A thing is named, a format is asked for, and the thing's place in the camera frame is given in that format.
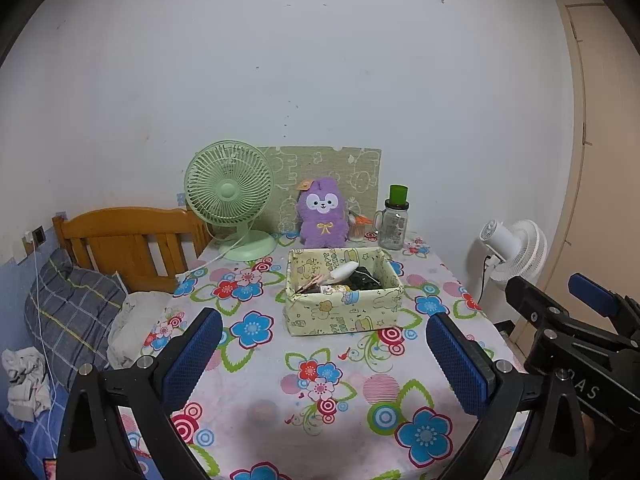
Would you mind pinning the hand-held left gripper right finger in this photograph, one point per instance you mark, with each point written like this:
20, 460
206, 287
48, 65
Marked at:
457, 362

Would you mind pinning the wooden bed headboard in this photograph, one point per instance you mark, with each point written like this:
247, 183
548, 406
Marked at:
125, 237

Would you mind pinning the blue bed sheet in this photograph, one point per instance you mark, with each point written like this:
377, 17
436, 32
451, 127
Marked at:
30, 445

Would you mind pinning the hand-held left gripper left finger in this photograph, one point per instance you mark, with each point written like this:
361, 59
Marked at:
192, 360

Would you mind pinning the beige door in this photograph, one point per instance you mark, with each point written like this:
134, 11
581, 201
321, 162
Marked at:
600, 185

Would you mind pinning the green desk fan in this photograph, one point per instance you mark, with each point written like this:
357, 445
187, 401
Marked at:
227, 192

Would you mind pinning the grey plaid pillow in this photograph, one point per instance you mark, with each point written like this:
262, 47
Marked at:
72, 310

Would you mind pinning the yellow tissue pack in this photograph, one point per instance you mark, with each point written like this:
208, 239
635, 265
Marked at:
336, 289

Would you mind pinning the glass jar with green lid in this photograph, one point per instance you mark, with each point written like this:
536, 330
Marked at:
392, 227

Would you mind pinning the green patterned foam board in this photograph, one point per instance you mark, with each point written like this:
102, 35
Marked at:
345, 165

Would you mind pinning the white standing fan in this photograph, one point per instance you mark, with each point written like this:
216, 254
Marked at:
520, 250

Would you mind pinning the black plastic bag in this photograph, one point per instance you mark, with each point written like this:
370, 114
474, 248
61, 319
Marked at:
365, 280

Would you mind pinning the small blue wall sticker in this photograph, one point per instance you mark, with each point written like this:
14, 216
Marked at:
181, 199

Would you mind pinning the small pink item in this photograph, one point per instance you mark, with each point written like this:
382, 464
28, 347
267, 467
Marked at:
51, 469

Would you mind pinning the floral tablecloth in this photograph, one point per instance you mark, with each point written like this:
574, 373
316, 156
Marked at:
260, 380

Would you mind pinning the white folded blanket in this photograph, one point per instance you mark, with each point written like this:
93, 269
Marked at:
135, 325

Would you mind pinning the yellow printed fabric storage box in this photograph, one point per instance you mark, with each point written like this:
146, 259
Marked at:
340, 315

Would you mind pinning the purple plush toy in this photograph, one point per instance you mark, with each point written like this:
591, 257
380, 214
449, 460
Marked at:
324, 215

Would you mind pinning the crumpled white cloth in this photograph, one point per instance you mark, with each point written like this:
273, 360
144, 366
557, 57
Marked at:
25, 385

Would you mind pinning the white cloth roll with wooden clips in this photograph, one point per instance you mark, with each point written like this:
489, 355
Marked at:
342, 271

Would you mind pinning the wall socket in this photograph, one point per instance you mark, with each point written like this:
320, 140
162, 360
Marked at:
38, 235

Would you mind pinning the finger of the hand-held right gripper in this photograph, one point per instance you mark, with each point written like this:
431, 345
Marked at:
592, 294
535, 305

